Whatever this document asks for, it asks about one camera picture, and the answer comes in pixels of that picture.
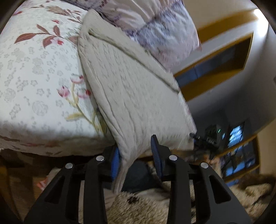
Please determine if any brown furry rug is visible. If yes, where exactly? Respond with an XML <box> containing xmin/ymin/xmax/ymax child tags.
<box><xmin>107</xmin><ymin>174</ymin><xmax>275</xmax><ymax>223</ymax></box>

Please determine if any pink lavender tree-print pillow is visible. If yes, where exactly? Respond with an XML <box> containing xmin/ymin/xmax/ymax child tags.
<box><xmin>69</xmin><ymin>0</ymin><xmax>201</xmax><ymax>70</ymax></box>

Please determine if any floral white bedspread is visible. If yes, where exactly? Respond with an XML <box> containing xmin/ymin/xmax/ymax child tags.
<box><xmin>1</xmin><ymin>1</ymin><xmax>115</xmax><ymax>157</ymax></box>

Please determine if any black electronic device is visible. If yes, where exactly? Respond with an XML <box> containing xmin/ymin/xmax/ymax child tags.
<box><xmin>189</xmin><ymin>125</ymin><xmax>225</xmax><ymax>151</ymax></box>

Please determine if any wooden shelf unit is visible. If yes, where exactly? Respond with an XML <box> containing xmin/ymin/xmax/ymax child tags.
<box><xmin>174</xmin><ymin>10</ymin><xmax>258</xmax><ymax>101</ymax></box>

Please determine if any beige knitted garment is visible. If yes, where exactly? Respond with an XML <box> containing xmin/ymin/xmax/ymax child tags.
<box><xmin>78</xmin><ymin>9</ymin><xmax>196</xmax><ymax>193</ymax></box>

